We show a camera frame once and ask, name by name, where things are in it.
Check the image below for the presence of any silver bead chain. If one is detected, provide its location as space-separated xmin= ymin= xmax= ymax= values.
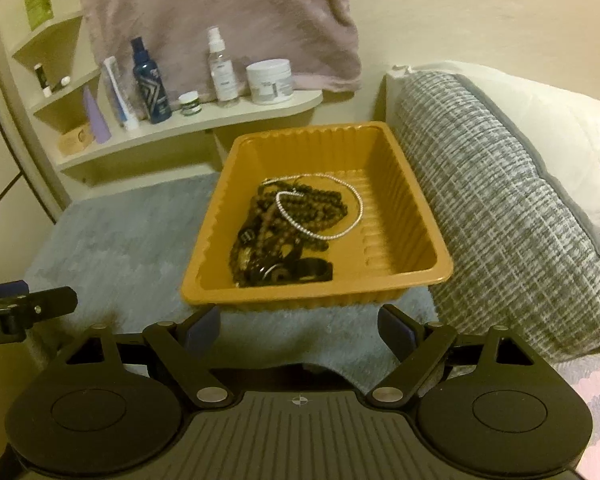
xmin=261 ymin=172 xmax=364 ymax=241

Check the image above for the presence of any small green-label jar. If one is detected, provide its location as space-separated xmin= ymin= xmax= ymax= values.
xmin=178 ymin=90 xmax=201 ymax=116

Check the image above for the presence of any grey woven pillow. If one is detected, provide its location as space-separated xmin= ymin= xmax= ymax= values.
xmin=393 ymin=72 xmax=600 ymax=362

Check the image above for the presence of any white blue tube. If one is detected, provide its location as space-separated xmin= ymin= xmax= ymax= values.
xmin=102 ymin=56 xmax=140 ymax=131

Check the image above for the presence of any small cardboard box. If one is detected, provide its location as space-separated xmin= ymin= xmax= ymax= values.
xmin=57 ymin=124 xmax=94 ymax=156

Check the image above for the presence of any yellow plastic tray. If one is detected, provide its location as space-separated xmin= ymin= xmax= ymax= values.
xmin=181 ymin=122 xmax=453 ymax=308

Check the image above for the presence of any white quilted pillow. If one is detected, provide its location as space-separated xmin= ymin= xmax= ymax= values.
xmin=386 ymin=61 xmax=600 ymax=230

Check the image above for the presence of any grey fluffy mat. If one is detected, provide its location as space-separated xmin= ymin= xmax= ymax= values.
xmin=26 ymin=176 xmax=438 ymax=386

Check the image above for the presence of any cream wooden shelf unit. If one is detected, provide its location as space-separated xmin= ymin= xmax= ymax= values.
xmin=0 ymin=0 xmax=323 ymax=205

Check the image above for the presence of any dark blue spray bottle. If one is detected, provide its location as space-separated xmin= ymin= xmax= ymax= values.
xmin=131 ymin=37 xmax=172 ymax=124

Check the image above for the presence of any dark green bead necklace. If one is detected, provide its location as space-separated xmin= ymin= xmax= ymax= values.
xmin=229 ymin=181 xmax=349 ymax=288

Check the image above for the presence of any clear spray bottle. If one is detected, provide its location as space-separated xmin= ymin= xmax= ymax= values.
xmin=208 ymin=26 xmax=239 ymax=106

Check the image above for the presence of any pink fluffy towel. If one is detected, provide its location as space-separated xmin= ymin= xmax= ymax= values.
xmin=81 ymin=0 xmax=362 ymax=102

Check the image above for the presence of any white cream jar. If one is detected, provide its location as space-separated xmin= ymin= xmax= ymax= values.
xmin=246 ymin=58 xmax=294 ymax=105

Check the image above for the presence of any lavender tube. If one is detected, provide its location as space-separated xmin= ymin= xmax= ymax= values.
xmin=82 ymin=86 xmax=111 ymax=144

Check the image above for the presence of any small white black tube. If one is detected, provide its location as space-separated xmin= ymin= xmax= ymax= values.
xmin=34 ymin=63 xmax=53 ymax=98

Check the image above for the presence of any dark band wristwatch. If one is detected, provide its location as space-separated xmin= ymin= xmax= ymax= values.
xmin=246 ymin=258 xmax=334 ymax=287

